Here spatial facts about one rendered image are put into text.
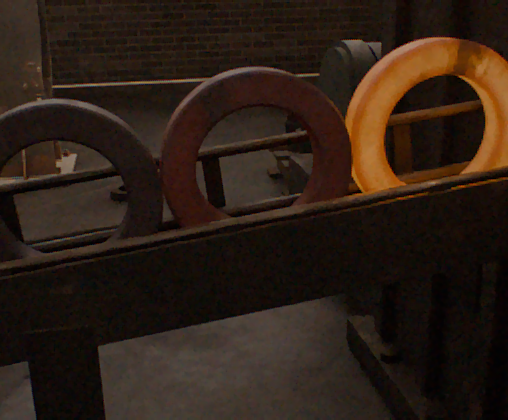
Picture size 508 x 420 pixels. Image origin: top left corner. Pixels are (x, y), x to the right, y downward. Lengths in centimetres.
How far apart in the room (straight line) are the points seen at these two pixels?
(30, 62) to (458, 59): 262
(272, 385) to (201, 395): 16
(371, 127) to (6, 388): 115
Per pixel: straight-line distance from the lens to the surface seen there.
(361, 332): 156
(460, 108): 75
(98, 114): 59
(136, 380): 154
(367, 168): 65
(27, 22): 313
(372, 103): 63
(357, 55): 192
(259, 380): 150
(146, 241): 60
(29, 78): 314
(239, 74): 60
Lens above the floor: 81
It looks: 18 degrees down
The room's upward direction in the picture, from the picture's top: 1 degrees counter-clockwise
